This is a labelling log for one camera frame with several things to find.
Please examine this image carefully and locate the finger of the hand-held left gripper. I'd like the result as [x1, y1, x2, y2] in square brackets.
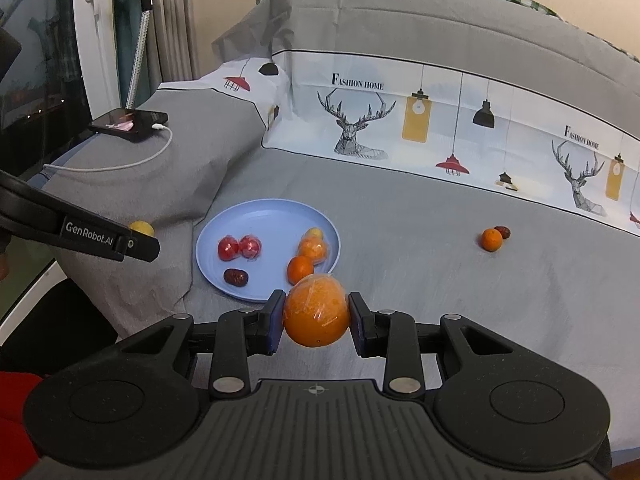
[0, 169, 162, 263]

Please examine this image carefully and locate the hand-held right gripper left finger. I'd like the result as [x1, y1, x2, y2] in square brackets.
[117, 289, 287, 398]

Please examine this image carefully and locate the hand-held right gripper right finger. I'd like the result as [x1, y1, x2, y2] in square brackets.
[347, 291, 527, 397]

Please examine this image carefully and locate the plastic-wrapped large orange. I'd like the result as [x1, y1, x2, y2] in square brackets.
[282, 273, 351, 348]

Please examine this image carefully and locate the plastic-wrapped small orange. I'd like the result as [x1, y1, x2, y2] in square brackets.
[297, 237, 331, 266]

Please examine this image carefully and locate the blue plate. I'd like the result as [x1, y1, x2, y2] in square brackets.
[195, 199, 343, 303]

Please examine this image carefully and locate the grey printed pillow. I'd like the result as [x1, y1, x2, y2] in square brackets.
[30, 57, 292, 338]

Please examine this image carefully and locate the grey bed sheet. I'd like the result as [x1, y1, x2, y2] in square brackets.
[107, 147, 640, 453]

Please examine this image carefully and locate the black smartphone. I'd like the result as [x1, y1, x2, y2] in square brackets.
[88, 108, 170, 142]

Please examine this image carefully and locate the red clothing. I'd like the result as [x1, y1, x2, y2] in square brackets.
[0, 371, 43, 463]

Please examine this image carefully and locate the window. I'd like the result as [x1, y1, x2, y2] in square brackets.
[0, 0, 123, 181]

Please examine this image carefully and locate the phone holder pole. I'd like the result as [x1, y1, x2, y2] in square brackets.
[105, 0, 153, 111]

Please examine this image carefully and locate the curtain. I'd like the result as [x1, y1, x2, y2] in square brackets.
[150, 0, 201, 83]

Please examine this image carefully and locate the grey printed duvet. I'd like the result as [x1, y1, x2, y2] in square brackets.
[212, 0, 640, 237]

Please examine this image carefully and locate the white charging cable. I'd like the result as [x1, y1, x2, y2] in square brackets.
[42, 124, 174, 173]

